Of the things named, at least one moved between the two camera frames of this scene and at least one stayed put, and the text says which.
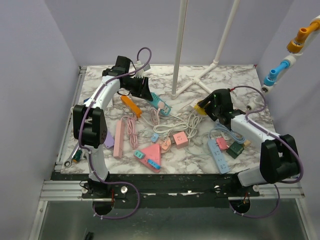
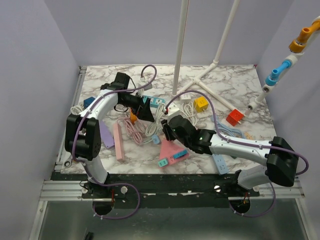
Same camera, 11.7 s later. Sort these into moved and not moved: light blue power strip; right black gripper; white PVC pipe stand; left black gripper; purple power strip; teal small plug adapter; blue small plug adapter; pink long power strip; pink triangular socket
Moved: teal small plug adapter; left black gripper; blue small plug adapter; right black gripper; pink triangular socket; pink long power strip
Not moved: light blue power strip; white PVC pipe stand; purple power strip
